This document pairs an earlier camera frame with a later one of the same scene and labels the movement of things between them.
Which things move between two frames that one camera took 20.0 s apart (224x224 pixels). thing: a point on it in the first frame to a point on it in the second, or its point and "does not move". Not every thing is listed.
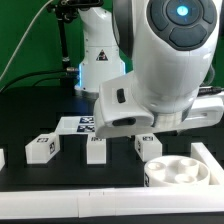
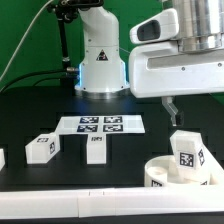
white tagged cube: (96, 151) does not move
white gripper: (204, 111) to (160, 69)
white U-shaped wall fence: (119, 201) does not move
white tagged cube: (148, 146) to (189, 162)
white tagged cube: (43, 148) does not move
